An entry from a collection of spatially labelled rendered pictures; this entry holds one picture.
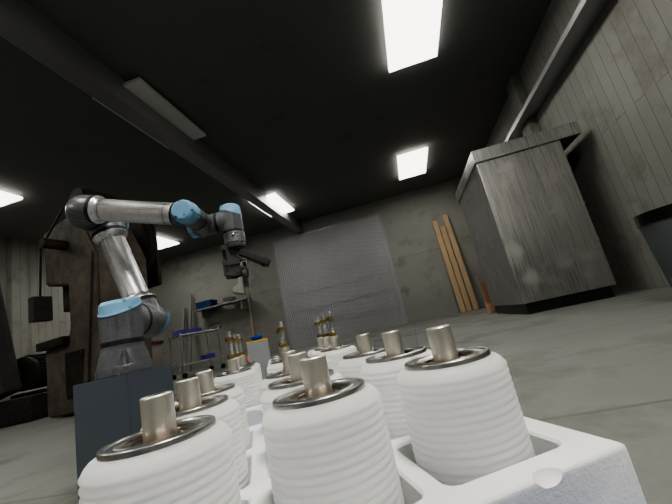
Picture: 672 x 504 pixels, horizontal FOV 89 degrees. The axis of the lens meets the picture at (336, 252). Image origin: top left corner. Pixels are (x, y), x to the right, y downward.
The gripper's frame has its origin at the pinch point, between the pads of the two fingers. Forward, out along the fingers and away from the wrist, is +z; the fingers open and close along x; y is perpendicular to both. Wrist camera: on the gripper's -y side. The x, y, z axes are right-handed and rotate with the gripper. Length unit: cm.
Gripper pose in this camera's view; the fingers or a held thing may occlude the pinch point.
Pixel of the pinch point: (250, 298)
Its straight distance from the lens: 124.9
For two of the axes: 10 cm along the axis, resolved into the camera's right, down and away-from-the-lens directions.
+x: 1.8, -2.5, -9.5
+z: 2.1, 9.5, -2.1
